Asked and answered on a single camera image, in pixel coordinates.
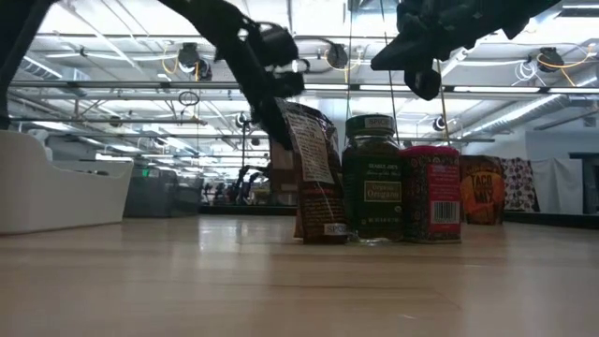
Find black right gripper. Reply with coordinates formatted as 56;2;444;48
370;0;506;102

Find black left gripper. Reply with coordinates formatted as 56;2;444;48
212;16;310;151

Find green lid spice jar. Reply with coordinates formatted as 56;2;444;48
341;113;406;244

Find dark brown spice pouch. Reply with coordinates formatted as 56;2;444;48
275;97;350;245

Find red lid spice tin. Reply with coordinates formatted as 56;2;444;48
400;144;463;244

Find orange taco mix packet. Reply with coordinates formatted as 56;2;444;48
459;154;506;226

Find distant black robot arms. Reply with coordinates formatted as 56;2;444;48
203;164;271;207

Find long ceiling light bar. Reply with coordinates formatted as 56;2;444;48
8;80;599;94

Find patterned hanging cloth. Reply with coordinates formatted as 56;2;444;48
498;157;542;212

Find white hanging cloth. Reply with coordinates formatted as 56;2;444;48
531;157;584;215

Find dark cabinet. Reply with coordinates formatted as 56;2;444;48
568;152;599;215

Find white plastic bin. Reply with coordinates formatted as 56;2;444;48
0;129;136;235

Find yellow hanging cable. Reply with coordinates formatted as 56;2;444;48
434;58;453;147

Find black hanging cable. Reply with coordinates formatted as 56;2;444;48
390;100;400;141

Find black table frame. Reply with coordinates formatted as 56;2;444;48
199;204;599;230

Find silver ventilation duct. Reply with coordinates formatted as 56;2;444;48
460;93;599;138

